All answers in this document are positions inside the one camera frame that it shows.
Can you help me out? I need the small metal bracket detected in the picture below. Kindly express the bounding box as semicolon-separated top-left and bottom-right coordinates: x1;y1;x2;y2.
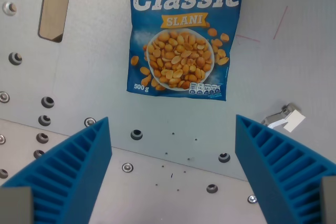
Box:
260;103;301;127

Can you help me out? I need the blue Kikiriki Classic peanut bag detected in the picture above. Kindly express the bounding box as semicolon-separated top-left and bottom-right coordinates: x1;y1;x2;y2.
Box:
126;0;248;102

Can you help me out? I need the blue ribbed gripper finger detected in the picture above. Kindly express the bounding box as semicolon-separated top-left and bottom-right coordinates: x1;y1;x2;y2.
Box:
235;114;336;224
0;116;113;224

